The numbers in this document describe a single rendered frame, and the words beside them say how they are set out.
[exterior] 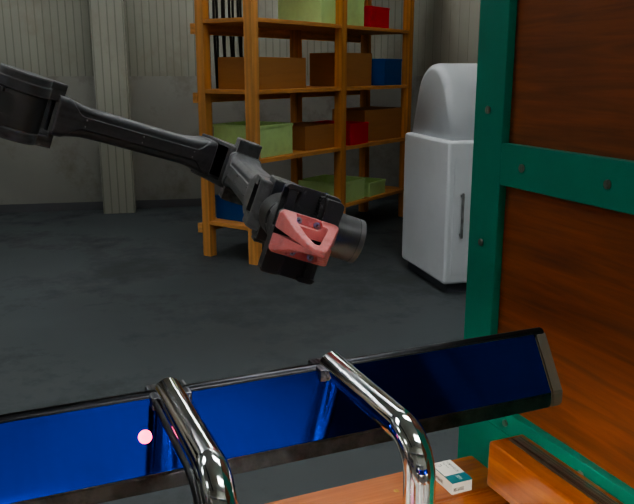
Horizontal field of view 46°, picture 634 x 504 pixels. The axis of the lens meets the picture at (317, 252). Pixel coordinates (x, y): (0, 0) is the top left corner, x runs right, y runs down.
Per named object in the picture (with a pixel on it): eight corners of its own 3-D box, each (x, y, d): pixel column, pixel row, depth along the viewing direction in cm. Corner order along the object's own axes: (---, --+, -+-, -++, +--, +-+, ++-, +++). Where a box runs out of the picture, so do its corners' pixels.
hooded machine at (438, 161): (533, 290, 477) (549, 63, 443) (436, 296, 465) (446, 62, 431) (483, 260, 552) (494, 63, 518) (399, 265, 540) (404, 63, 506)
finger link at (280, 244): (342, 285, 76) (320, 261, 84) (365, 218, 74) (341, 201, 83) (279, 267, 74) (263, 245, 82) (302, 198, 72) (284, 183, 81)
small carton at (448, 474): (430, 475, 115) (430, 463, 115) (449, 470, 117) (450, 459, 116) (451, 495, 110) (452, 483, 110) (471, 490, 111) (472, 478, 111)
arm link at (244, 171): (212, 191, 136) (231, 134, 135) (242, 200, 138) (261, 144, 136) (243, 244, 96) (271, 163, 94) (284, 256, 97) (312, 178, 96)
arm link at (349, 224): (248, 234, 100) (268, 173, 99) (326, 258, 103) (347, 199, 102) (262, 256, 89) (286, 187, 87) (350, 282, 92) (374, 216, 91)
